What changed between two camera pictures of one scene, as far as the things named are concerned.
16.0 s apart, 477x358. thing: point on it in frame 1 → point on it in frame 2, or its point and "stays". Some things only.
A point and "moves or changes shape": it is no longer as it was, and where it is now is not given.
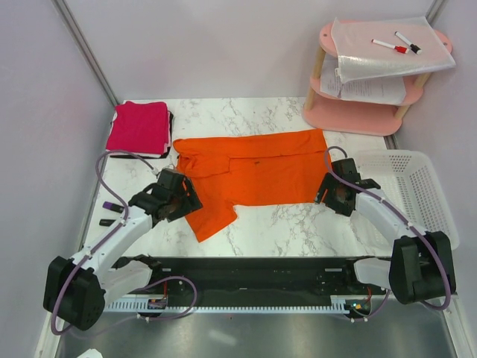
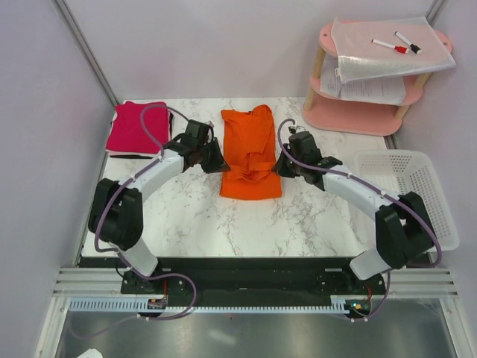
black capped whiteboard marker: x=415 y=48 stays
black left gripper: x=191 y=202 → x=219 y=165
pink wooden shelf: x=329 y=114 stays
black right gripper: x=329 y=183 → x=280 y=169
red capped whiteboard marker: x=401 y=48 stays
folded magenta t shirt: x=142 y=128 stays
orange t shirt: x=269 y=168 moves or changes shape
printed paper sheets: x=392 y=90 stays
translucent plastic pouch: x=358 y=57 stays
